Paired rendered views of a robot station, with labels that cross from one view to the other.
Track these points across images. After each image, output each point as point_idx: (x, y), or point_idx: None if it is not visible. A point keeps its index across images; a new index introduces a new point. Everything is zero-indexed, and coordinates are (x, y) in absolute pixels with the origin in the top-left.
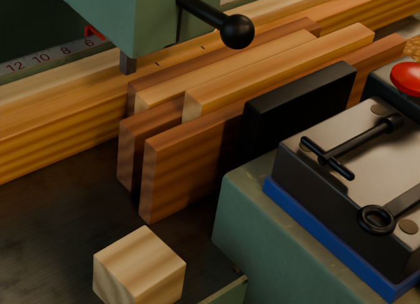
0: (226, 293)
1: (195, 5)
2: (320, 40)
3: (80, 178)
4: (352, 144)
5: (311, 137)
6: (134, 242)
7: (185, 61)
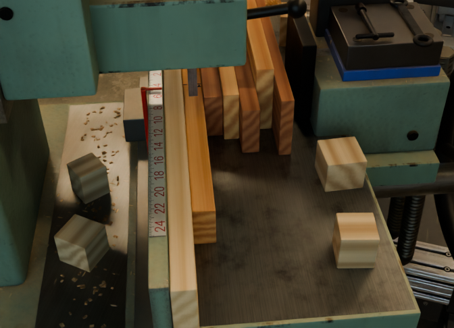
0: None
1: (261, 11)
2: None
3: (231, 167)
4: (372, 24)
5: (352, 36)
6: (328, 148)
7: (201, 69)
